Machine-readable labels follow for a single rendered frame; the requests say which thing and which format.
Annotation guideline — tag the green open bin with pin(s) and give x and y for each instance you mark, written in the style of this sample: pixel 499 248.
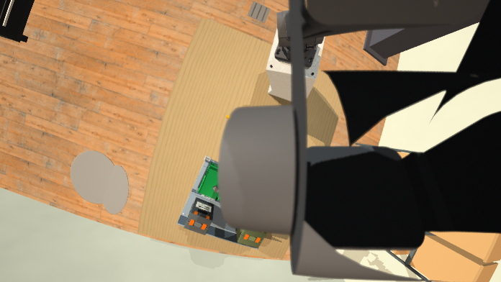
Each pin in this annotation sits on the green open bin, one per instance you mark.
pixel 209 181

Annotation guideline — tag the olive green tool case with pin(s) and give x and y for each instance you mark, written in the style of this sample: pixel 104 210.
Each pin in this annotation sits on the olive green tool case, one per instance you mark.
pixel 250 238

